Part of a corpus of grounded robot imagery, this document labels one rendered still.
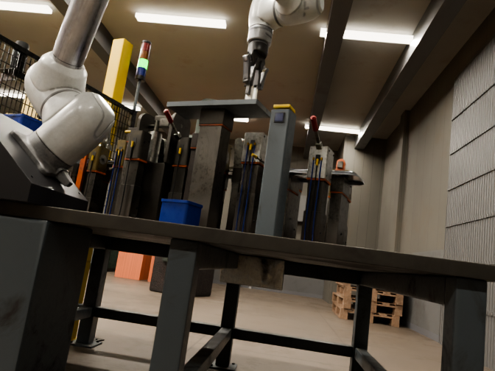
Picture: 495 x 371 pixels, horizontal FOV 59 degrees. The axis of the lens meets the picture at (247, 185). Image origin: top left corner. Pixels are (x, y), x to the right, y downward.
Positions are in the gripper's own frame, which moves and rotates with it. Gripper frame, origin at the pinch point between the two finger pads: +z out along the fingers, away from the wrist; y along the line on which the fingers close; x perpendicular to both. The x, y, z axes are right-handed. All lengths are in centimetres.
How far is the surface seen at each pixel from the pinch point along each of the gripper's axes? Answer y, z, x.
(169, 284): -29, 67, -6
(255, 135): 10.6, 10.9, 4.0
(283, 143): 0.2, 18.7, -17.1
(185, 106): -12.6, 5.9, 20.0
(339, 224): 35, 40, -22
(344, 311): 497, 108, 197
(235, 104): -7.4, 5.9, 0.1
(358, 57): 414, -250, 174
